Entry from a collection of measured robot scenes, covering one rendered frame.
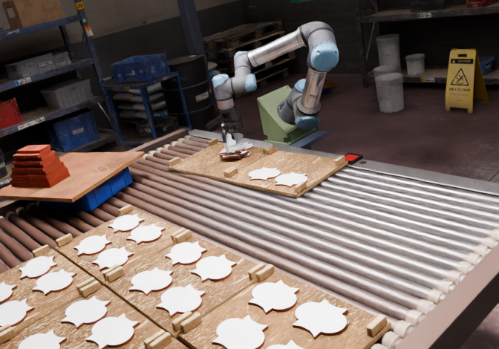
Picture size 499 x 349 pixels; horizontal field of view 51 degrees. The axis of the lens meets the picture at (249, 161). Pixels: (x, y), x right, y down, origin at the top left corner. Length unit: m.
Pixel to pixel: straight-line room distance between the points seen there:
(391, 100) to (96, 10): 3.95
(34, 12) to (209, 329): 5.22
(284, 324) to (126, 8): 6.54
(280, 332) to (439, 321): 0.37
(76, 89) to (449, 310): 5.59
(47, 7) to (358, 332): 5.52
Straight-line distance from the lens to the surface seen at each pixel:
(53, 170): 2.46
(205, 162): 2.52
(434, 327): 1.30
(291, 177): 2.13
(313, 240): 1.72
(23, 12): 6.24
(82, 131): 6.52
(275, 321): 1.38
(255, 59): 2.42
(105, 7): 7.41
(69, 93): 6.42
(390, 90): 5.79
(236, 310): 1.45
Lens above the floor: 1.79
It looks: 21 degrees down
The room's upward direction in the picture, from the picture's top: 12 degrees counter-clockwise
